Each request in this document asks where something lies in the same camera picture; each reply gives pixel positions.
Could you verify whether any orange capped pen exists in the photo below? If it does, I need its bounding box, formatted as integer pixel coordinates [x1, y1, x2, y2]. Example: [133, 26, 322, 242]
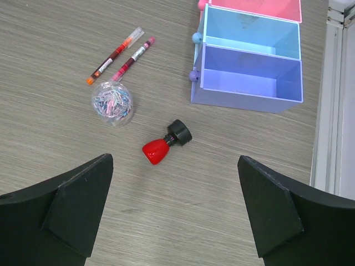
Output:
[86, 27, 144, 85]

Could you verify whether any light blue drawer box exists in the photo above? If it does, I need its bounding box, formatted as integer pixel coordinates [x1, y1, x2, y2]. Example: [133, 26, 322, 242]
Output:
[191, 4, 301, 60]

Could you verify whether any red stamp black cap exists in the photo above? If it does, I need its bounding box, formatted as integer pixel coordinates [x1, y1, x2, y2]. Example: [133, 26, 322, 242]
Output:
[142, 119, 192, 165]

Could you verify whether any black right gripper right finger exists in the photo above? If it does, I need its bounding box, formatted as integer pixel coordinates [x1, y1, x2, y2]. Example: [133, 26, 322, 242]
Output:
[237, 156, 354, 265]

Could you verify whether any pink drawer box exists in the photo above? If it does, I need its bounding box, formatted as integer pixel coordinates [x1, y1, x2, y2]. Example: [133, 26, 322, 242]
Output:
[197, 0, 302, 23]

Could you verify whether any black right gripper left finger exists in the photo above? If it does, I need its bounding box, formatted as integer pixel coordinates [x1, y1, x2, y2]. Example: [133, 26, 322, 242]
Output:
[1, 154, 114, 265]

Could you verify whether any clear jar of paper clips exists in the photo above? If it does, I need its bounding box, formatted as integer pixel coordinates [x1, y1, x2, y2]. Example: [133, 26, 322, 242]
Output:
[91, 81, 134, 126]

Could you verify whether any purple drawer box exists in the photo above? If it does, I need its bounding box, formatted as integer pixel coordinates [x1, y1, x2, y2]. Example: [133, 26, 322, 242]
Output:
[189, 43, 303, 113]

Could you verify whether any aluminium frame rail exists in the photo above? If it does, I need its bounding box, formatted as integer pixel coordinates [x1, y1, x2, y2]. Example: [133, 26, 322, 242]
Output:
[310, 1, 354, 199]

